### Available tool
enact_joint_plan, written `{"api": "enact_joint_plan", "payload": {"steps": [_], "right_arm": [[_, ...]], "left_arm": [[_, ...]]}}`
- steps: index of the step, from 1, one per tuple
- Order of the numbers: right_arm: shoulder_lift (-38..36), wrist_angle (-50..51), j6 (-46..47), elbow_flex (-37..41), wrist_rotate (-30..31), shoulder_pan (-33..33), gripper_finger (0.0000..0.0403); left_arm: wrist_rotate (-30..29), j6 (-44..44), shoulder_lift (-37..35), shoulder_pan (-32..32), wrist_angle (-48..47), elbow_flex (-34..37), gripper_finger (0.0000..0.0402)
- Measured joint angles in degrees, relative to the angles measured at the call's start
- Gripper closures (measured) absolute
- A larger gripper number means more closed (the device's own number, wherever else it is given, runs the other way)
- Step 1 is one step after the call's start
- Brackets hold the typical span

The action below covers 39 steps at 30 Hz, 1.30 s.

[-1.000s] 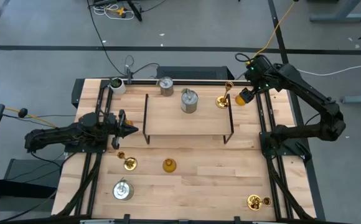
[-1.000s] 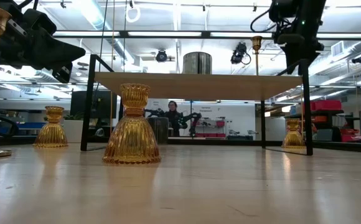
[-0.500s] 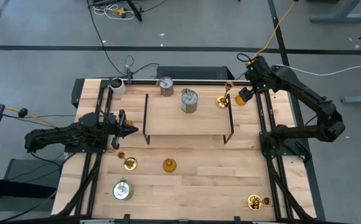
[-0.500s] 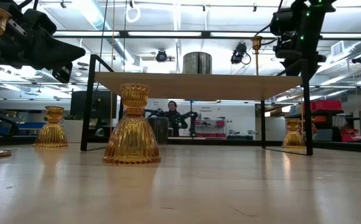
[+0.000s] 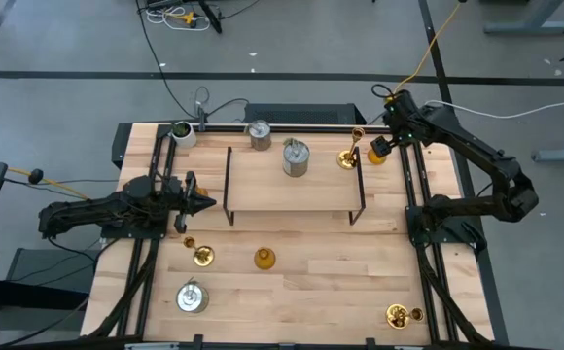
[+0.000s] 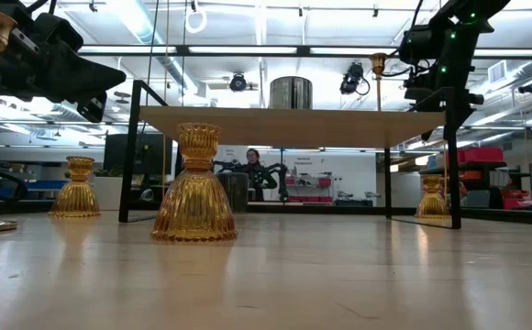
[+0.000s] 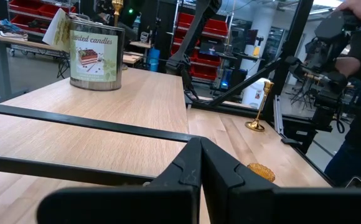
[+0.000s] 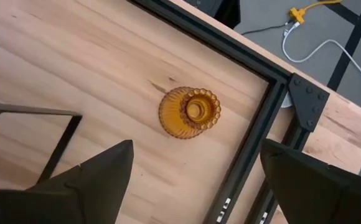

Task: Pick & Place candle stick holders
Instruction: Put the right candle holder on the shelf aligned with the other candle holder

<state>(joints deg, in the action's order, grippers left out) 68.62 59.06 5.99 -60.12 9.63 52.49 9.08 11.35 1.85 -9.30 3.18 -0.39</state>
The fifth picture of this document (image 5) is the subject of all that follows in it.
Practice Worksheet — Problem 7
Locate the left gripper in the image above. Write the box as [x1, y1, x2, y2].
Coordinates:
[162, 170, 218, 235]

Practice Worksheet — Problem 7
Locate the tall brass candlestick holder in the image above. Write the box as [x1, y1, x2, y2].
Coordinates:
[335, 126, 366, 171]
[385, 303, 425, 331]
[182, 235, 216, 268]

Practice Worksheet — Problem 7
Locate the metal scented candle tin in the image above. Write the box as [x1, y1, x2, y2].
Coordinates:
[246, 119, 273, 152]
[281, 138, 311, 179]
[174, 277, 211, 314]

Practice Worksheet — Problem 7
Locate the white plant pot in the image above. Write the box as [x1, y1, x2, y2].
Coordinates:
[169, 120, 198, 150]

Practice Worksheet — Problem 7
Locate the wooden shelf with black legs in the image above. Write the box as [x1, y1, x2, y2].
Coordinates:
[222, 145, 367, 228]

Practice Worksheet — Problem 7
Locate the black computer case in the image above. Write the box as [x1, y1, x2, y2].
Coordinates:
[243, 101, 369, 126]

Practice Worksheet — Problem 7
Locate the black tripod leg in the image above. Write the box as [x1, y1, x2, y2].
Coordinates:
[196, 0, 224, 35]

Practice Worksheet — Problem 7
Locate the desk with grey legs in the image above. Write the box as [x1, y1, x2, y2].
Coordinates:
[483, 0, 564, 36]

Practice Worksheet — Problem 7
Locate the black floor cable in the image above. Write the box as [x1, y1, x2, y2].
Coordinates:
[134, 0, 200, 121]

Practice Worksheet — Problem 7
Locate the yellow cable with black plug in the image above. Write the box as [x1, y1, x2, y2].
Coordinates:
[0, 157, 91, 200]

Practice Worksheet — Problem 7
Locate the grey metal desk frame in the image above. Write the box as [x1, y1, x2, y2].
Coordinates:
[0, 247, 101, 349]

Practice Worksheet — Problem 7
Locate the white cable bundle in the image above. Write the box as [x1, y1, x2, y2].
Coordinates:
[144, 5, 213, 33]

